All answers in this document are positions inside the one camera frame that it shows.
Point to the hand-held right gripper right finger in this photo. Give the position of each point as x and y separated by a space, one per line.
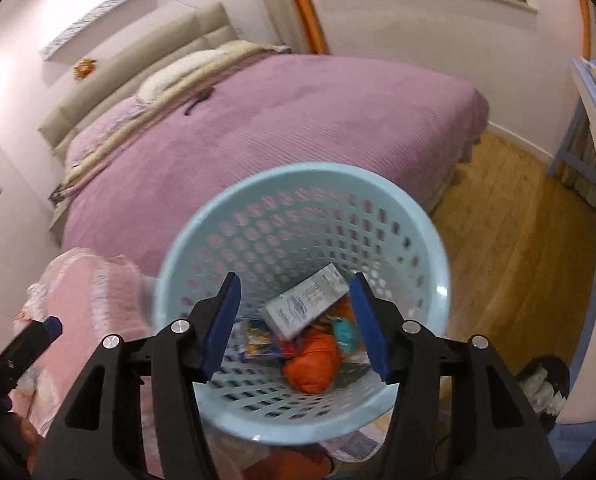
370 330

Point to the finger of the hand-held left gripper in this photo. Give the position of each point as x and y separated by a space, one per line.
27 350

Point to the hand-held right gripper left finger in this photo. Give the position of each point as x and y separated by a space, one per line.
220 330

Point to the colourful printed packet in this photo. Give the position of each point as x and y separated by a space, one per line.
258 340

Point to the orange mesh bag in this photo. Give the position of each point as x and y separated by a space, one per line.
313 365

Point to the white cardboard box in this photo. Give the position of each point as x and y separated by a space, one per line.
298 310

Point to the light blue plastic basket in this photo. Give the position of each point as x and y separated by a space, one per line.
278 220

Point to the black and white slipper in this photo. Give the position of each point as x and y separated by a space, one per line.
553 375

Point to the bed with purple cover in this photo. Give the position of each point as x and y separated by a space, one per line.
278 120

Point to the dark brown object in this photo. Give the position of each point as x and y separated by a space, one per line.
197 101

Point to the purple pillow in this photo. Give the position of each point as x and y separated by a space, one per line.
102 130

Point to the white dotted pillow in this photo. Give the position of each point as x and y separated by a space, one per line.
172 75

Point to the beige folded quilt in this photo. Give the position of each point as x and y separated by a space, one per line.
227 57

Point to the brown plush toy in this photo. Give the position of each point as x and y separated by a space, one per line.
85 69

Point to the beige and orange curtain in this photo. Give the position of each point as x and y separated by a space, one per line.
298 10

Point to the white wall shelf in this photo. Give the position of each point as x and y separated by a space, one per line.
97 20

